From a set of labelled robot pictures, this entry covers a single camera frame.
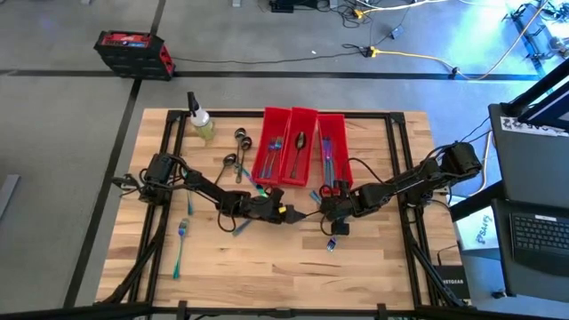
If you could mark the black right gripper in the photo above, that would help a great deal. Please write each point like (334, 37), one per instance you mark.
(347, 204)

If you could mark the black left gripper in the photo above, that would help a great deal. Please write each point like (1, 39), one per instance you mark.
(273, 206)

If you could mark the red plastic storage bin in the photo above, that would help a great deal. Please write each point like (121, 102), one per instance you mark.
(306, 120)
(340, 129)
(275, 120)

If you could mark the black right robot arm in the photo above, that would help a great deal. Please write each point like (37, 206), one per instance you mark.
(413, 182)

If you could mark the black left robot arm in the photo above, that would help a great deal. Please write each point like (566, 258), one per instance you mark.
(209, 189)

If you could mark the spray bottle with black trigger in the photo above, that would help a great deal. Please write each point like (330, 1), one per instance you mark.
(202, 122)

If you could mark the black network box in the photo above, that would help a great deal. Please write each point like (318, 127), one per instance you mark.
(453, 282)

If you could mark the white paper sheet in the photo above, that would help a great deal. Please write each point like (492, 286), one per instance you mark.
(478, 231)

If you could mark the black power adapter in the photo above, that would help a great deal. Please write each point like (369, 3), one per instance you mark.
(398, 32)

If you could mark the black side desk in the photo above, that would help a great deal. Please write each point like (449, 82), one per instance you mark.
(529, 178)

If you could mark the black power strip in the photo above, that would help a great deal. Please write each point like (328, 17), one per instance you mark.
(282, 5)

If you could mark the white printed label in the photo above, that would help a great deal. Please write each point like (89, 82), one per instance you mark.
(524, 126)

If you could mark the black laptop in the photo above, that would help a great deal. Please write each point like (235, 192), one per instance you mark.
(540, 235)

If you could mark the red and black toolbox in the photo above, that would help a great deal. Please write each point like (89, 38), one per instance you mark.
(133, 55)

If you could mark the black floor stand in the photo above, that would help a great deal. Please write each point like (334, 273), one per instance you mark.
(526, 33)

